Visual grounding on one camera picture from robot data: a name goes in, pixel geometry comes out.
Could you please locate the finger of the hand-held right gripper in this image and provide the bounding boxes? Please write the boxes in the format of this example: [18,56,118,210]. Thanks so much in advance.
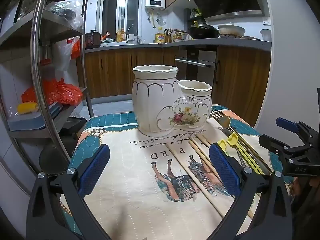
[259,134,297,160]
[276,117,320,145]

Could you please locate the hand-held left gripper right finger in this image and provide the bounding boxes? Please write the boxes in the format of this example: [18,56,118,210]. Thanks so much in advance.
[209,142,293,240]

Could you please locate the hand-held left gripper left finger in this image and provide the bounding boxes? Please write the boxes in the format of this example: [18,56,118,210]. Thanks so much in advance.
[26,144,112,240]

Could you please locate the silver metal fork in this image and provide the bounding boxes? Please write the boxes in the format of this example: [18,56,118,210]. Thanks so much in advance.
[232,140,247,167]

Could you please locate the yellow plastic utensil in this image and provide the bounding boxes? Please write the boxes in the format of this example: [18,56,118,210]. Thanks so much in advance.
[217,140,229,155]
[226,132,265,175]

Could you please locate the wooden chopstick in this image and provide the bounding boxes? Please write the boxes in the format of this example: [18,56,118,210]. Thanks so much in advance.
[199,136,212,148]
[188,141,254,218]
[166,143,224,217]

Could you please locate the silver thin-handled utensil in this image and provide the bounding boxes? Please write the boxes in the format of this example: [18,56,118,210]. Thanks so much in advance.
[219,126,235,143]

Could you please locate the gold metal fork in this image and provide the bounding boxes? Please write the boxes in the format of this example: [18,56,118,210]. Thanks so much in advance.
[209,110,273,175]

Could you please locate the white floral ceramic utensil holder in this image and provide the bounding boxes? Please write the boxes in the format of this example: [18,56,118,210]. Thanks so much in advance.
[132,65,213,137]

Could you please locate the person's right hand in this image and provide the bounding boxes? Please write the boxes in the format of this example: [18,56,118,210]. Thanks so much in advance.
[287,177,313,205]

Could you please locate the dark round stool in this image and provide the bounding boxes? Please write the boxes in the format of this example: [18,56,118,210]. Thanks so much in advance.
[39,144,73,177]

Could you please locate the printed horse table mat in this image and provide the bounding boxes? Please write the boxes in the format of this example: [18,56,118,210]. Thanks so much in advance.
[60,104,295,240]

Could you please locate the stack of grey-blue trays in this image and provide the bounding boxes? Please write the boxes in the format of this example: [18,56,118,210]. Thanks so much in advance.
[7,102,63,131]

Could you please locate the orange plastic bag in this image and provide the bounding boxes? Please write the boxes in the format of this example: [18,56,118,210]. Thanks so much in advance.
[21,78,83,107]

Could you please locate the white bowl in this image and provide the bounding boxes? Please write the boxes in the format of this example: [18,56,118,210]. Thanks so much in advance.
[260,29,272,42]

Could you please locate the yellow plastic object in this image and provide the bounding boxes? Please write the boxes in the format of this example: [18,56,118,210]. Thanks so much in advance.
[17,102,39,114]

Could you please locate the wooden base cabinets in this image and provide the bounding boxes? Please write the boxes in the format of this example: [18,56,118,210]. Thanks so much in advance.
[84,45,272,128]

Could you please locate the built-in steel oven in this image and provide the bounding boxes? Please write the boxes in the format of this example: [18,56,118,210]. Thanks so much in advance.
[175,47,217,86]

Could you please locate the white clay pot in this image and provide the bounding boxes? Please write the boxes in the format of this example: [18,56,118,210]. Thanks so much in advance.
[217,24,246,38]

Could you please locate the red-lidded container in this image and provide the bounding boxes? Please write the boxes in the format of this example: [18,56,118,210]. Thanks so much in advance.
[40,59,55,80]

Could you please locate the white plastic bag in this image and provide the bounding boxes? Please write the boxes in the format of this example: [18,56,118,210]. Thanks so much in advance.
[53,37,75,73]

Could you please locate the hanging red-orange plastic bag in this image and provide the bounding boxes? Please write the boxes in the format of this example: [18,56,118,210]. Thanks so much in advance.
[71,39,82,60]

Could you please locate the black wok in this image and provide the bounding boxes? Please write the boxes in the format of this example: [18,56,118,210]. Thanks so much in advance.
[187,24,220,40]

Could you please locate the dark red cooker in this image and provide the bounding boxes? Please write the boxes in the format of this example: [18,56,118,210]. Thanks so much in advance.
[84,29,102,50]

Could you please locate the grey kitchen countertop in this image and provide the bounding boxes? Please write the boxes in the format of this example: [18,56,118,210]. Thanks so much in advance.
[84,37,272,54]

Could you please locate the chrome kitchen faucet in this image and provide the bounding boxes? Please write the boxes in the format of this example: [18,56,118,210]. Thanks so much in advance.
[126,26,140,44]

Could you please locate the steel shelf rack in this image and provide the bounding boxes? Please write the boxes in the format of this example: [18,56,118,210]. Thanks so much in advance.
[0,0,95,175]

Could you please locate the clear plastic bag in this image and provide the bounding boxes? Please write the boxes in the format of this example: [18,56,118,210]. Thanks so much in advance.
[46,1,83,30]

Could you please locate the kitchen window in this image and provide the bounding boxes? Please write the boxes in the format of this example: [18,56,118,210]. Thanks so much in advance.
[100,0,143,41]

